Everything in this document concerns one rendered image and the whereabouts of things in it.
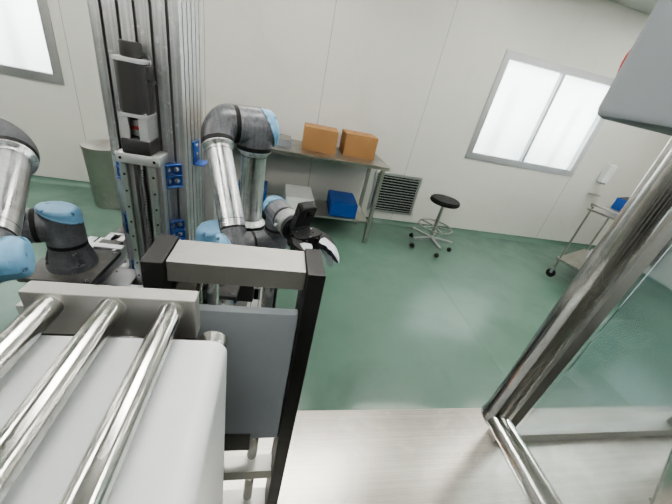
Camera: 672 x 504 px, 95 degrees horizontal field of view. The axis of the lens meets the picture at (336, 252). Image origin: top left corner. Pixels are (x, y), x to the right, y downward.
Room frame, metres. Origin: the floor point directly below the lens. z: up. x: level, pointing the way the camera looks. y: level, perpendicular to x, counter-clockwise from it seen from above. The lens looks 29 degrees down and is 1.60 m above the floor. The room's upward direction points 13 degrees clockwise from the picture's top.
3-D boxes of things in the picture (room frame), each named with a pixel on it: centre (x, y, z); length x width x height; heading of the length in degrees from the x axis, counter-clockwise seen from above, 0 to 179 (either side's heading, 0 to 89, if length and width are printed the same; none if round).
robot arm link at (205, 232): (0.99, 0.46, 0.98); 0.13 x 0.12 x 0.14; 128
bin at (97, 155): (2.86, 2.40, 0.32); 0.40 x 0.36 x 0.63; 14
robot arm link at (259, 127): (1.07, 0.35, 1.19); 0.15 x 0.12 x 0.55; 128
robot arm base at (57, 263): (0.89, 0.95, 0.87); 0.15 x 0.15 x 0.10
